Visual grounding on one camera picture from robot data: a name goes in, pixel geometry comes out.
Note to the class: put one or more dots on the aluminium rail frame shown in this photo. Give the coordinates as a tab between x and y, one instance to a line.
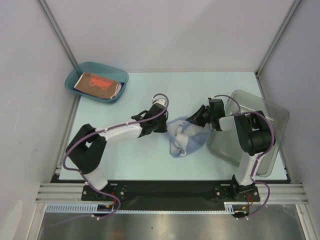
280	215

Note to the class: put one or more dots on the left aluminium corner post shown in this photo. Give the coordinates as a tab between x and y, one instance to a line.
48	14

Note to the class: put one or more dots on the aluminium corner post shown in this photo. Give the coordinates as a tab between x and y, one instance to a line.
48	14
278	36

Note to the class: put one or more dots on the teal plastic bin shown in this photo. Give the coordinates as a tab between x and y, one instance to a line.
99	69

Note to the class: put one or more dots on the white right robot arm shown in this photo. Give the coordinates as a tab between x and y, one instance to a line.
254	134

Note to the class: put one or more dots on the orange towel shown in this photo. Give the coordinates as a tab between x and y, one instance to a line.
98	86

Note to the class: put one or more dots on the right aluminium corner post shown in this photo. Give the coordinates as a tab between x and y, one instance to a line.
278	36

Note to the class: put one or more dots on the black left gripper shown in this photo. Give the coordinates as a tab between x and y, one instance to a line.
164	128

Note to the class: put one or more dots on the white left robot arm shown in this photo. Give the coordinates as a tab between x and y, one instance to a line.
85	151

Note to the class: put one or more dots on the grey slotted cable duct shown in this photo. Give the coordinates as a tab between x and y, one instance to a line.
103	208

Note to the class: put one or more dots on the light blue towel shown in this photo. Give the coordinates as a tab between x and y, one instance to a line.
185	138

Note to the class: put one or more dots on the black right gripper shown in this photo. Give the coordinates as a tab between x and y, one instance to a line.
204	115

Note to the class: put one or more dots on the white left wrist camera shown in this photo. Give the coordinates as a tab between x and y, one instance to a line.
160	101

